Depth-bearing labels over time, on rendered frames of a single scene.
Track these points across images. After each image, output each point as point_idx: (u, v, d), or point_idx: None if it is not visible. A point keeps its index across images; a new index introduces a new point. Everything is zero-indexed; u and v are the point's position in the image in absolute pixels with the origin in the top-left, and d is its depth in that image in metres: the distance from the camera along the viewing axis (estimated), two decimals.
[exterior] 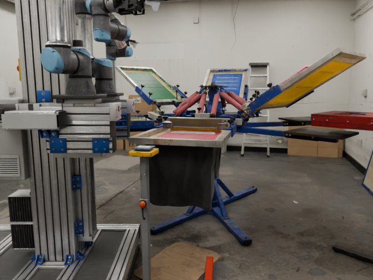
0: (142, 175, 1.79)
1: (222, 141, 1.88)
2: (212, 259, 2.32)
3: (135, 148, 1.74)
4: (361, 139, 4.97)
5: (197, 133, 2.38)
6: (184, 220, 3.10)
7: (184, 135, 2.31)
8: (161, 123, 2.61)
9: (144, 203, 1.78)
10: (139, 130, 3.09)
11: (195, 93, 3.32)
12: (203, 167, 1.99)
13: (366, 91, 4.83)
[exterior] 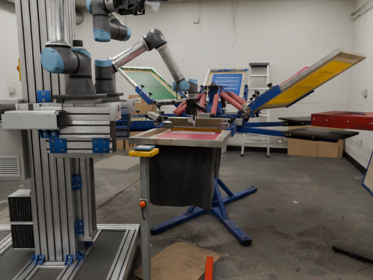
0: (142, 175, 1.79)
1: (222, 141, 1.88)
2: (212, 259, 2.32)
3: (135, 148, 1.74)
4: (361, 139, 4.97)
5: (197, 133, 2.38)
6: (184, 220, 3.10)
7: (184, 135, 2.31)
8: (161, 123, 2.61)
9: (144, 203, 1.78)
10: (139, 130, 3.09)
11: None
12: (203, 167, 1.99)
13: (366, 91, 4.83)
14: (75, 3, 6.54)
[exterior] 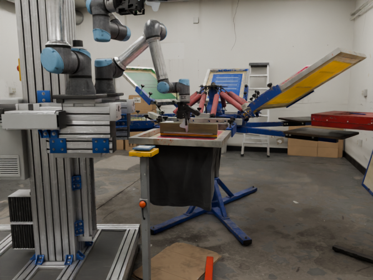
0: (142, 175, 1.79)
1: (222, 141, 1.88)
2: (212, 259, 2.32)
3: (135, 148, 1.74)
4: (361, 139, 4.97)
5: None
6: (184, 220, 3.10)
7: None
8: None
9: (144, 203, 1.78)
10: (139, 130, 3.09)
11: (195, 93, 3.32)
12: (203, 167, 1.99)
13: (366, 91, 4.83)
14: (75, 3, 6.54)
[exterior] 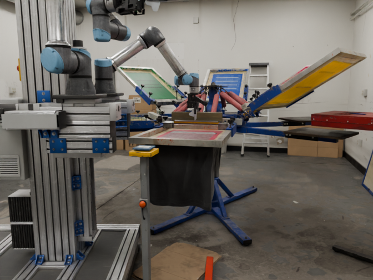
0: (142, 175, 1.79)
1: (222, 141, 1.88)
2: (212, 259, 2.32)
3: (135, 148, 1.74)
4: (361, 139, 4.97)
5: (197, 133, 2.38)
6: (184, 220, 3.10)
7: None
8: (161, 123, 2.61)
9: (144, 203, 1.78)
10: (139, 130, 3.09)
11: None
12: (203, 167, 1.99)
13: (366, 91, 4.83)
14: (75, 3, 6.54)
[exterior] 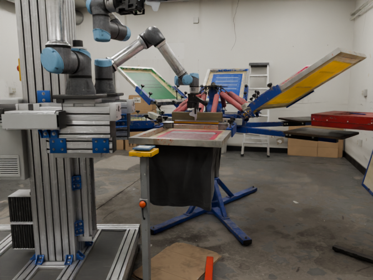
0: (142, 175, 1.79)
1: (222, 141, 1.88)
2: (212, 259, 2.32)
3: (135, 148, 1.74)
4: (361, 139, 4.97)
5: (197, 133, 2.38)
6: (184, 220, 3.10)
7: None
8: (161, 123, 2.61)
9: (144, 203, 1.78)
10: (139, 130, 3.09)
11: None
12: (203, 167, 1.99)
13: (366, 91, 4.83)
14: (75, 3, 6.54)
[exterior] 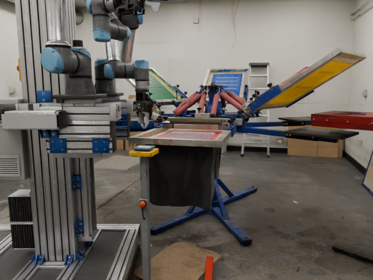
0: (142, 175, 1.79)
1: (222, 141, 1.88)
2: (212, 259, 2.32)
3: (135, 148, 1.74)
4: (361, 139, 4.97)
5: (197, 133, 2.38)
6: (184, 220, 3.10)
7: None
8: (161, 123, 2.61)
9: (144, 203, 1.78)
10: (139, 130, 3.09)
11: (195, 93, 3.32)
12: (203, 167, 1.99)
13: (366, 91, 4.83)
14: (75, 3, 6.54)
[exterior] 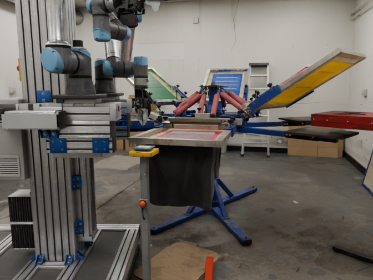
0: (142, 175, 1.79)
1: (222, 141, 1.88)
2: (212, 259, 2.32)
3: (135, 148, 1.74)
4: (361, 139, 4.97)
5: (197, 133, 2.38)
6: (184, 220, 3.10)
7: None
8: (161, 123, 2.61)
9: (144, 203, 1.78)
10: (139, 130, 3.09)
11: (195, 93, 3.32)
12: (203, 167, 1.99)
13: (366, 91, 4.83)
14: (75, 3, 6.54)
